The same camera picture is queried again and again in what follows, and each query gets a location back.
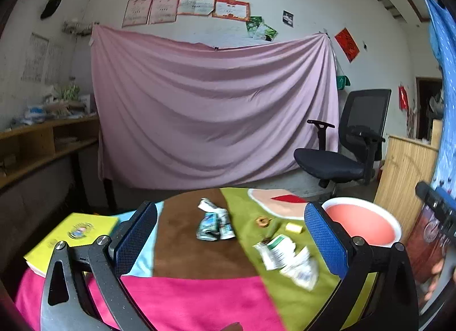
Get white printed paper scrap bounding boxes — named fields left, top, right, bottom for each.
left=280, top=247, right=318, bottom=291

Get torn green white paper box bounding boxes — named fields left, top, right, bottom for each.
left=254, top=234, right=296, bottom=271

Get green white wrapper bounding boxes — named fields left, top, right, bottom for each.
left=196, top=197, right=236, bottom=241

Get person's right hand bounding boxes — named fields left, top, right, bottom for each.
left=424, top=258, right=455, bottom=302

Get wooden cabinet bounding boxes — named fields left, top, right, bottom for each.
left=374, top=122, right=441, bottom=241

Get yellow notebook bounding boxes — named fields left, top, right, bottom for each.
left=24, top=213, right=119, bottom=278

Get red hanging ornament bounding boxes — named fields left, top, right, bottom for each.
left=398, top=85, right=409, bottom=111

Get black office chair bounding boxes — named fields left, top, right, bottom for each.
left=294, top=89, right=392, bottom=188

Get small yellow eraser block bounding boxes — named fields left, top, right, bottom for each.
left=285, top=222, right=304, bottom=234

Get wooden shelf desk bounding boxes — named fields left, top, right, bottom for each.
left=1, top=115, right=100, bottom=189

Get green hanging bag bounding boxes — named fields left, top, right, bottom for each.
left=336, top=76, right=351, bottom=90

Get blue dotted hanging cloth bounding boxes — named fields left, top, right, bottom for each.
left=424, top=0, right=455, bottom=197

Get pile of papers on shelf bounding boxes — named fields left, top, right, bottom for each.
left=7, top=83, right=97, bottom=129

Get pink hanging sheet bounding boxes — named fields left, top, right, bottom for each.
left=90, top=25, right=339, bottom=190

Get small black white photo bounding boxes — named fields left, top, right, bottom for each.
left=282, top=11, right=294, bottom=28

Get green picture cards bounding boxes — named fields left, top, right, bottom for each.
left=246, top=16, right=278, bottom=41

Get red framed certificate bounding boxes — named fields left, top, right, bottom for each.
left=212, top=0, right=251, bottom=22

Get small brown ring snack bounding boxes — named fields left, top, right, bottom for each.
left=255, top=216, right=271, bottom=228

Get red paper wall poster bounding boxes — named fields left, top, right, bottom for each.
left=335, top=28, right=359, bottom=62

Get black object on wall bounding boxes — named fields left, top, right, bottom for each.
left=40, top=0, right=62, bottom=21

